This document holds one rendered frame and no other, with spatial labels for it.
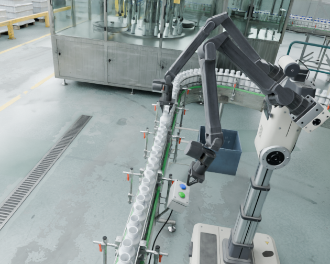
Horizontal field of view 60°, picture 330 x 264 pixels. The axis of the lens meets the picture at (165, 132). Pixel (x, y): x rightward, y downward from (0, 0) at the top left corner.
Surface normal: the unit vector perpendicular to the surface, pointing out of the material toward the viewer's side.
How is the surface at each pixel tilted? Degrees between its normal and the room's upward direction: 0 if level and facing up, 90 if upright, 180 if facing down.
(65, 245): 0
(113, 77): 90
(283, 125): 90
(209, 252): 0
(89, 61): 90
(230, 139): 90
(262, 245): 0
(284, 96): 64
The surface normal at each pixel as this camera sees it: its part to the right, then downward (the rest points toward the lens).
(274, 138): -0.14, 0.63
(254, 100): -0.43, 0.41
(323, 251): 0.10, -0.87
